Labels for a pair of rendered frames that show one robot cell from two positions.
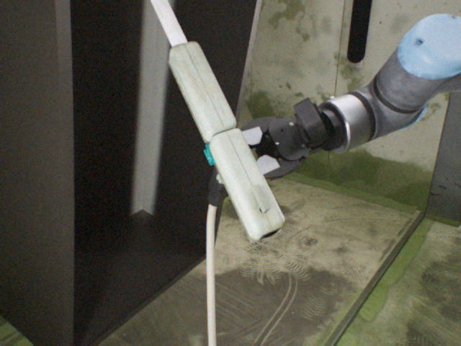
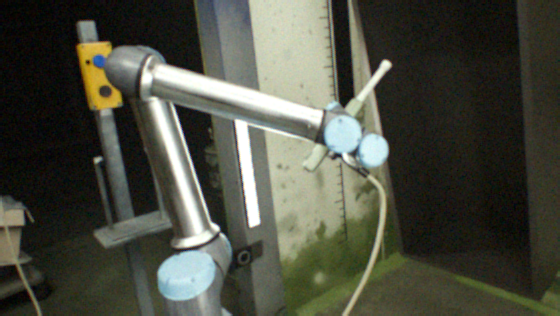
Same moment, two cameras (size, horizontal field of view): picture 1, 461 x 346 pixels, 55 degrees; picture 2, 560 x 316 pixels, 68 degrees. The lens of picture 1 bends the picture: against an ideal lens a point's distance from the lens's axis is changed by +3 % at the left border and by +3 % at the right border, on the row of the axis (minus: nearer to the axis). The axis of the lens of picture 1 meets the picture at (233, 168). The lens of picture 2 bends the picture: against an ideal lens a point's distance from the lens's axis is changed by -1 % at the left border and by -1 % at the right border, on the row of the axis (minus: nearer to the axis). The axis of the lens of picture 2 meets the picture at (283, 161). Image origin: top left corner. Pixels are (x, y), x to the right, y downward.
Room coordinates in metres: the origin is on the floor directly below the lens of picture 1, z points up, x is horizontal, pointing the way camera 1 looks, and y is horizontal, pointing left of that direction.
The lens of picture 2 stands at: (0.83, -1.44, 1.41)
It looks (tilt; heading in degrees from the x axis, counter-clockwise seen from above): 14 degrees down; 107
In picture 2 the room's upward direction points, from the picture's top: 6 degrees counter-clockwise
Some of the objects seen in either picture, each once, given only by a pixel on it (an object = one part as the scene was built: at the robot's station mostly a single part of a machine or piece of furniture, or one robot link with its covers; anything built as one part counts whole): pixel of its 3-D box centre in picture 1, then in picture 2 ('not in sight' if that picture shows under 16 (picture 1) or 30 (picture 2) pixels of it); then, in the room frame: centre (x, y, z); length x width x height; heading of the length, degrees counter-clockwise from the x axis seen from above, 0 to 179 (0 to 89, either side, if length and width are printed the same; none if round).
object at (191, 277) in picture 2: not in sight; (190, 290); (0.26, -0.54, 0.83); 0.17 x 0.15 x 0.18; 104
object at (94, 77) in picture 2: not in sight; (100, 76); (-0.34, 0.02, 1.42); 0.12 x 0.06 x 0.26; 53
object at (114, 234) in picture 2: not in sight; (131, 190); (-0.26, -0.04, 0.95); 0.26 x 0.15 x 0.32; 53
